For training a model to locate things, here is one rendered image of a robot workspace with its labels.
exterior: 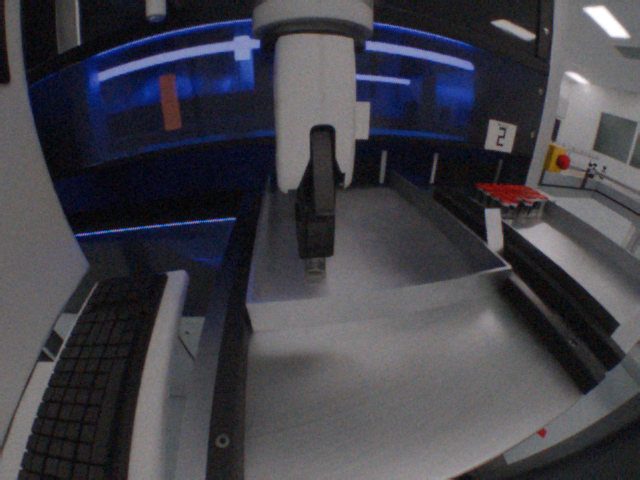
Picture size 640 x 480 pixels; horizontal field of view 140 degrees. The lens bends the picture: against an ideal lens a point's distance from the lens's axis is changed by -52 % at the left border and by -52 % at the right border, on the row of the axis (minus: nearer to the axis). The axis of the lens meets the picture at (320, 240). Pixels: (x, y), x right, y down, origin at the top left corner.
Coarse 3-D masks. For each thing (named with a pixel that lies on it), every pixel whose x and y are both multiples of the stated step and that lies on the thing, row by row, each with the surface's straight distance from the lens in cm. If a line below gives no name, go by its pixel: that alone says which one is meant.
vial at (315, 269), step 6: (318, 258) 23; (324, 258) 23; (306, 264) 24; (312, 264) 23; (318, 264) 23; (324, 264) 24; (306, 270) 24; (312, 270) 24; (318, 270) 24; (324, 270) 24; (306, 276) 25; (312, 276) 24; (318, 276) 24; (324, 276) 25
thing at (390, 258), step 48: (288, 192) 47; (336, 192) 47; (384, 192) 49; (288, 240) 31; (336, 240) 31; (384, 240) 32; (432, 240) 35; (480, 240) 31; (288, 288) 24; (336, 288) 24; (384, 288) 20; (432, 288) 22; (480, 288) 27
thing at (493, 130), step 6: (492, 120) 55; (492, 126) 56; (498, 126) 57; (504, 126) 58; (510, 126) 60; (516, 126) 61; (492, 132) 56; (498, 132) 57; (510, 132) 60; (486, 138) 55; (492, 138) 56; (510, 138) 60; (486, 144) 55; (492, 144) 57; (504, 144) 59; (510, 144) 61; (498, 150) 58; (504, 150) 60; (510, 150) 61
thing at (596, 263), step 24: (456, 192) 48; (480, 216) 43; (552, 216) 65; (576, 216) 62; (528, 240) 37; (552, 240) 52; (576, 240) 58; (600, 240) 60; (552, 264) 35; (576, 264) 48; (600, 264) 54; (624, 264) 59; (576, 288) 34; (600, 288) 45; (624, 288) 52; (600, 312) 34; (624, 312) 44
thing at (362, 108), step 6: (360, 102) 40; (366, 102) 41; (360, 108) 40; (366, 108) 41; (360, 114) 41; (366, 114) 41; (360, 120) 41; (366, 120) 41; (360, 126) 41; (366, 126) 41; (360, 132) 41; (366, 132) 41; (360, 138) 41; (366, 138) 41
